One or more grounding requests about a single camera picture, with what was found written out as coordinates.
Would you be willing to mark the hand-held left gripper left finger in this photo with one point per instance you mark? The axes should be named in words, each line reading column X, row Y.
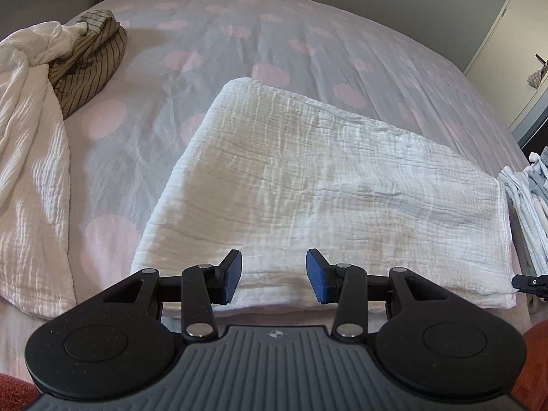
column 231, row 276

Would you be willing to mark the olive striped garment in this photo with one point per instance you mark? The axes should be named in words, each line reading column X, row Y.
column 94, row 60

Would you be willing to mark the small patterned pouch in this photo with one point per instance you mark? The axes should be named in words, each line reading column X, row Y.
column 538, row 76

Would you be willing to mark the white muslin garment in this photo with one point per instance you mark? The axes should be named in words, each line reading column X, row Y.
column 321, row 171
column 30, row 158

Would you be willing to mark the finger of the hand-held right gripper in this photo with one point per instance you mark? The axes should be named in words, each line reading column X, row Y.
column 533, row 282

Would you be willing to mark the white wardrobe door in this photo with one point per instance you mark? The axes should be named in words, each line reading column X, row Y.
column 505, row 30

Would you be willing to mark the stack of folded clothes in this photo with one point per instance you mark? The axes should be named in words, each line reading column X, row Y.
column 528, row 197

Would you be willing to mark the bed with pink dotted sheet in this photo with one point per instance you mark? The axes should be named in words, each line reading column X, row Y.
column 257, row 30

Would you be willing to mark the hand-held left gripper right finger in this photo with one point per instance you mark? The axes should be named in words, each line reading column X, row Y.
column 317, row 276

